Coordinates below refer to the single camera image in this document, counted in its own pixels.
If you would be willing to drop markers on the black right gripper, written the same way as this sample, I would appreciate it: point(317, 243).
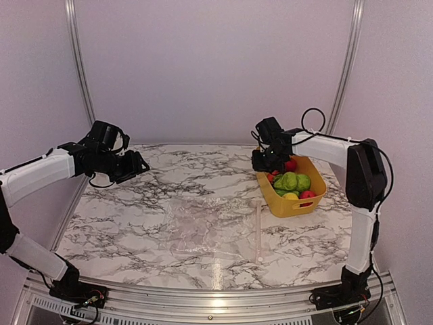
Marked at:
point(257, 166)

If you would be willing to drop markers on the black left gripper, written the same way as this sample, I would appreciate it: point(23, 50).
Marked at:
point(133, 167)

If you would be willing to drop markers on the red toy tomato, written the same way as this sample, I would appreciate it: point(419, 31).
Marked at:
point(290, 165)

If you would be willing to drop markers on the light green toy cabbage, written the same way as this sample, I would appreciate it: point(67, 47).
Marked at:
point(287, 182)

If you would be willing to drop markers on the clear zip top bag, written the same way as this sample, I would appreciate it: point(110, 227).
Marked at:
point(222, 228)

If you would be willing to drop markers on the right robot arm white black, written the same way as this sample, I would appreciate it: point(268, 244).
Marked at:
point(365, 186)

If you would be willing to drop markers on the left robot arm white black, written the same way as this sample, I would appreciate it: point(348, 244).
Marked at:
point(67, 161)

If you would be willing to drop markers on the red toy chili pepper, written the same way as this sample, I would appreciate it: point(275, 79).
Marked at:
point(270, 177)

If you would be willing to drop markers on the green toy apple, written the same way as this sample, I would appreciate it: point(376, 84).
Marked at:
point(303, 182)

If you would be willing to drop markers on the yellow toy pepper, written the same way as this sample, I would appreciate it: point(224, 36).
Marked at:
point(290, 196)

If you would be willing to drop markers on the red toy apple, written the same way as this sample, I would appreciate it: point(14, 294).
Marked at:
point(307, 194)

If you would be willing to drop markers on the yellow plastic basket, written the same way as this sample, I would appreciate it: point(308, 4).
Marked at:
point(282, 207)

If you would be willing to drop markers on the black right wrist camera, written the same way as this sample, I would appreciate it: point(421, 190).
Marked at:
point(268, 129)

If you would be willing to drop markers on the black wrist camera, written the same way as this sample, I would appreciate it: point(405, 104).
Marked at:
point(268, 129)
point(105, 137)

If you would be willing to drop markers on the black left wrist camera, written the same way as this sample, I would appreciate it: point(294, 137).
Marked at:
point(105, 137)

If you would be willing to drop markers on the right aluminium frame post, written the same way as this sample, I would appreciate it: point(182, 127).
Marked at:
point(349, 61)

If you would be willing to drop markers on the aluminium frame post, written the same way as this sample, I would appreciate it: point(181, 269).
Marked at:
point(349, 61)
point(72, 23)

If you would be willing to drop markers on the front aluminium rail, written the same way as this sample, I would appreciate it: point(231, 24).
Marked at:
point(131, 304)

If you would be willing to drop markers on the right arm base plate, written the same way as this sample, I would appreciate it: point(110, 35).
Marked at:
point(334, 296)

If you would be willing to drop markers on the left aluminium frame post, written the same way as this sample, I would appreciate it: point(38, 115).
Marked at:
point(72, 23)

